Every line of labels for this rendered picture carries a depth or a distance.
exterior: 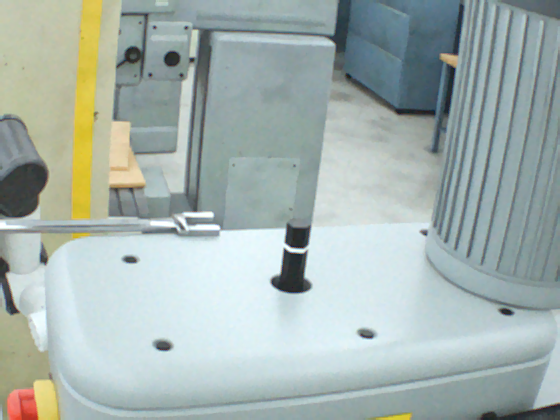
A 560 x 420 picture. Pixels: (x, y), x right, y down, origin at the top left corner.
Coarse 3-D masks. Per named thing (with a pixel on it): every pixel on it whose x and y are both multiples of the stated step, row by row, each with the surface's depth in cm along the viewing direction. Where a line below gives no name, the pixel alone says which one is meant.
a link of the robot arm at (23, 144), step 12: (12, 120) 139; (0, 132) 136; (12, 132) 136; (24, 132) 139; (0, 144) 134; (12, 144) 134; (24, 144) 135; (0, 156) 133; (12, 156) 132; (0, 168) 132; (36, 204) 142; (24, 216) 141
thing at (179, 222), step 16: (0, 224) 77; (16, 224) 78; (32, 224) 78; (48, 224) 79; (64, 224) 79; (80, 224) 79; (96, 224) 80; (112, 224) 80; (128, 224) 81; (144, 224) 81; (160, 224) 82; (176, 224) 82
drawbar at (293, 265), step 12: (288, 228) 73; (300, 228) 72; (288, 240) 73; (300, 240) 73; (288, 252) 73; (288, 264) 74; (300, 264) 74; (288, 276) 74; (300, 276) 74; (288, 288) 74; (300, 288) 75
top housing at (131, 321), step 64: (64, 256) 75; (128, 256) 76; (192, 256) 78; (256, 256) 79; (320, 256) 81; (384, 256) 82; (64, 320) 65; (128, 320) 66; (192, 320) 67; (256, 320) 69; (320, 320) 70; (384, 320) 71; (448, 320) 72; (512, 320) 73; (64, 384) 62; (128, 384) 59; (192, 384) 61; (256, 384) 63; (320, 384) 64; (384, 384) 67; (448, 384) 69; (512, 384) 73
